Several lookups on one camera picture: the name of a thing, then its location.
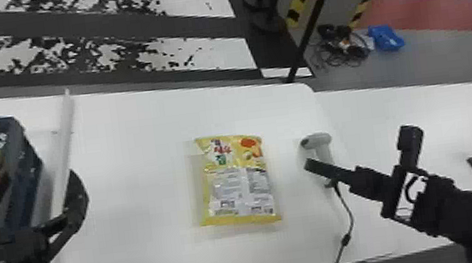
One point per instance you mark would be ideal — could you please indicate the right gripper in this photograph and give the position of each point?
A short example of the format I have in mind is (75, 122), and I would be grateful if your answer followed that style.
(371, 183)

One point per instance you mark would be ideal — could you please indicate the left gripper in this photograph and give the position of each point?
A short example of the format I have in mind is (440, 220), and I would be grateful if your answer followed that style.
(5, 255)

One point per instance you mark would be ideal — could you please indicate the hand scanner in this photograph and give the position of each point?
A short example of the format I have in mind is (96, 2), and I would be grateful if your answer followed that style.
(320, 147)

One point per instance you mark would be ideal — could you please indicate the blue bag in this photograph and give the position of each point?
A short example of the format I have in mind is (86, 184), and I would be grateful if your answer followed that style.
(386, 38)

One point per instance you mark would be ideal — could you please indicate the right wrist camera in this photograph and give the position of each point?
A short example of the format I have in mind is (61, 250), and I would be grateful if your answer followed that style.
(407, 147)

